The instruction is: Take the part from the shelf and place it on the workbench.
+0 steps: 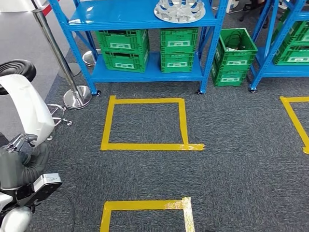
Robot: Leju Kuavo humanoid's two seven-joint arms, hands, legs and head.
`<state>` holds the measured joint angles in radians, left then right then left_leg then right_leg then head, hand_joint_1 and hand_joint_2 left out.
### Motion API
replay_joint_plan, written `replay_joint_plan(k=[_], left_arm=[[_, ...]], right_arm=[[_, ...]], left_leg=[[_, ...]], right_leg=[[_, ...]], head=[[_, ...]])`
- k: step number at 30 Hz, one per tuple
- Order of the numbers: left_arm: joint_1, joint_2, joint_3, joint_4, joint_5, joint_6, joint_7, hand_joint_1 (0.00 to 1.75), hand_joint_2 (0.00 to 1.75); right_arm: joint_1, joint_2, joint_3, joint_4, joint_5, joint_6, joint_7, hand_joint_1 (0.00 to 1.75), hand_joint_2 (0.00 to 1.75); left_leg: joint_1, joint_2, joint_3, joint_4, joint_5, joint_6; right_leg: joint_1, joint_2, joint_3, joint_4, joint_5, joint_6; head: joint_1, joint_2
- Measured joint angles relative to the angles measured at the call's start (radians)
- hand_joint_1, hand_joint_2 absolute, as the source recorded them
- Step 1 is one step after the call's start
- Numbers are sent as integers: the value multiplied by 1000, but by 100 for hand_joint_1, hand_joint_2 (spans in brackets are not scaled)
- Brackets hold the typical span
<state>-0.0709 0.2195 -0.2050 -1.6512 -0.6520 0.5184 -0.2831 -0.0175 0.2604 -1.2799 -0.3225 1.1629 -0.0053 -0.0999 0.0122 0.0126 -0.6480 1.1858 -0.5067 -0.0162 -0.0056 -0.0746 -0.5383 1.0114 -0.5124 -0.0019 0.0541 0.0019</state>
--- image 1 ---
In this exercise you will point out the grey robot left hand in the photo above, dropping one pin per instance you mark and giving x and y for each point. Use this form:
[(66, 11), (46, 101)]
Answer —
[(14, 166)]

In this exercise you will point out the white plastic car body part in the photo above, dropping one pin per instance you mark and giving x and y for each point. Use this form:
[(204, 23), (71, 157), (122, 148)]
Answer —
[(26, 105)]

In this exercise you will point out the blue metal shelf rack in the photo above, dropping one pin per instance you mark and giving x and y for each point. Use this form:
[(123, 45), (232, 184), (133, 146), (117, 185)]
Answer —
[(289, 71), (145, 67)]

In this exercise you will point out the black stool chrome base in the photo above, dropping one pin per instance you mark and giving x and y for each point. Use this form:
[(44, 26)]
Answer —
[(19, 69)]

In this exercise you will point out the red barrier belt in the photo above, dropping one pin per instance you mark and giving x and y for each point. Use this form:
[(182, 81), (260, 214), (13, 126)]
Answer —
[(48, 9)]

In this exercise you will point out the yellow floor tape square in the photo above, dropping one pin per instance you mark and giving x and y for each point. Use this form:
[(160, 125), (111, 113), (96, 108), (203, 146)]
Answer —
[(145, 147), (293, 117)]

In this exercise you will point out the green plastic crate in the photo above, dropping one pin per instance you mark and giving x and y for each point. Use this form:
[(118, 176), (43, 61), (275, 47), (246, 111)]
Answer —
[(299, 32), (177, 62), (120, 40), (279, 54), (178, 40), (241, 56), (229, 79), (125, 62)]

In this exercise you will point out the grey wheel hubcap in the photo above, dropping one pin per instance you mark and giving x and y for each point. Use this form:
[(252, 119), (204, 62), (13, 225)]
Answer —
[(179, 14)]

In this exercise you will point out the white adapter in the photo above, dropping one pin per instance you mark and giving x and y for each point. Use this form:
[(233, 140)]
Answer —
[(231, 49)]

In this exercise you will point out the white desk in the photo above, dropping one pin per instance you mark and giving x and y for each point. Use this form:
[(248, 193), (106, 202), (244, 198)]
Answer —
[(231, 4)]

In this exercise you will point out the pale wrist camera black mount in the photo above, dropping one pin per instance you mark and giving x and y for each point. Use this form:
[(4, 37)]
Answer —
[(46, 184)]

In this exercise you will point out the chrome stanchion post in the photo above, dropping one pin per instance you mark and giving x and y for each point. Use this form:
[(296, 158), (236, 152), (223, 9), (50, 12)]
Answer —
[(89, 59), (70, 71), (72, 97)]

